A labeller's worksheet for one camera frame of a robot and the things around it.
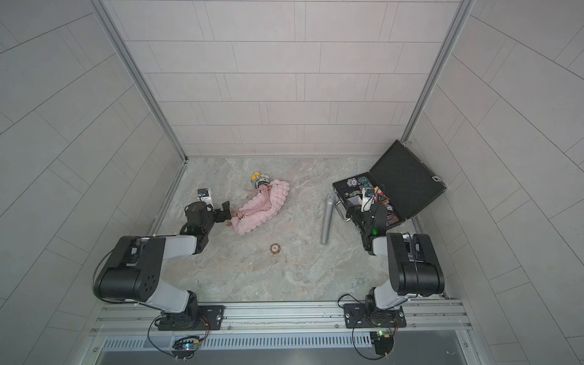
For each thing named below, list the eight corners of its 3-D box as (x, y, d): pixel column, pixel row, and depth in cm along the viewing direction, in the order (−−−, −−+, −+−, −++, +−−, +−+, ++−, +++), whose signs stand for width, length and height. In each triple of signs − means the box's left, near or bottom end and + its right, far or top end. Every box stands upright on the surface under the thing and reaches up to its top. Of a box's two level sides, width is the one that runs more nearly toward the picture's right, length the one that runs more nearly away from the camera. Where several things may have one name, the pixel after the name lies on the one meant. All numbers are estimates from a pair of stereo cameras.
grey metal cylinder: (320, 244, 89) (320, 240, 87) (327, 197, 104) (328, 193, 101) (329, 246, 89) (330, 242, 86) (335, 198, 103) (336, 194, 100)
